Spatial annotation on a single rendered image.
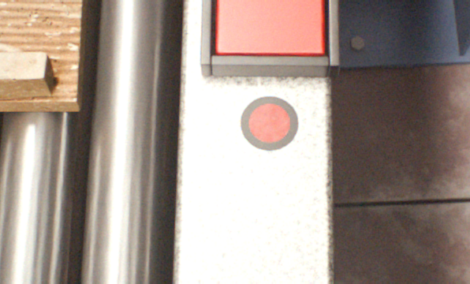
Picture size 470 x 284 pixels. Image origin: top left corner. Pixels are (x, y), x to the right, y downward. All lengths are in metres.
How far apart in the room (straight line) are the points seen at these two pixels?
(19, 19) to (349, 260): 0.97
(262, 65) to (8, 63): 0.13
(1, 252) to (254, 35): 0.18
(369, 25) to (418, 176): 0.24
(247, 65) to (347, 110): 1.00
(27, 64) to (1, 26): 0.05
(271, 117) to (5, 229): 0.15
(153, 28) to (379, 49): 1.02
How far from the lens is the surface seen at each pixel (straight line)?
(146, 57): 0.58
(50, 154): 0.57
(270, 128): 0.57
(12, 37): 0.58
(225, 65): 0.57
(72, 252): 0.60
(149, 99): 0.58
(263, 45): 0.57
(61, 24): 0.58
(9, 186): 0.57
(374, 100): 1.57
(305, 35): 0.57
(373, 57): 1.58
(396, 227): 1.51
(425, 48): 1.60
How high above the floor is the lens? 1.45
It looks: 71 degrees down
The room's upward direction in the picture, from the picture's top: 4 degrees counter-clockwise
